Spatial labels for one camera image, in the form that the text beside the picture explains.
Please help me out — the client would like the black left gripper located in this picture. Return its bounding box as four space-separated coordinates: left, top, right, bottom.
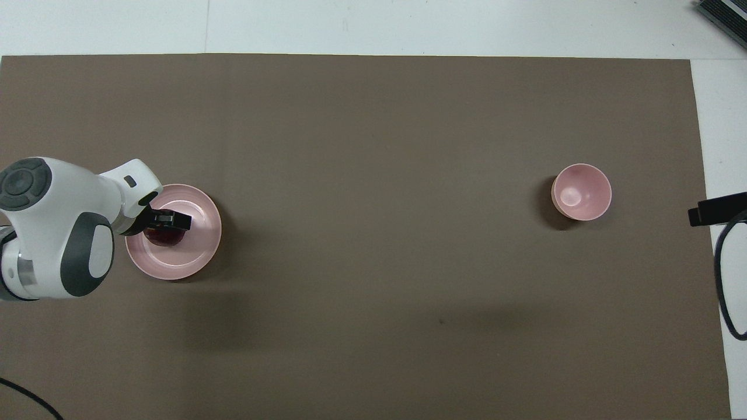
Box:
124 203 194 236

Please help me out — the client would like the dark red apple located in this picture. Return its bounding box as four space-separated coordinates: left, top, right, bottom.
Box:
144 225 186 249

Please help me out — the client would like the pink round plate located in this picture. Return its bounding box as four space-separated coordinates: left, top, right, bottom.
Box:
125 184 222 281

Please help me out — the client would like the pink small bowl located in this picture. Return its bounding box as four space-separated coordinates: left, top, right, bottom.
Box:
551 163 613 222

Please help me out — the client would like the grey ribbed device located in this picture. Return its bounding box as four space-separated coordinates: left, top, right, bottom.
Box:
696 0 747 50

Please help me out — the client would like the brown table mat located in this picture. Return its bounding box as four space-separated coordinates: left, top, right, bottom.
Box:
0 54 732 420

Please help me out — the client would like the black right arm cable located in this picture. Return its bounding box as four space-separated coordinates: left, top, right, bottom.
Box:
714 210 747 341

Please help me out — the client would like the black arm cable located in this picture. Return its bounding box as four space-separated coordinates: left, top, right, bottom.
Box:
714 210 747 341
0 377 64 420

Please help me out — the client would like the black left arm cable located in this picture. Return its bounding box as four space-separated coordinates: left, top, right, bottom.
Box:
0 377 64 420

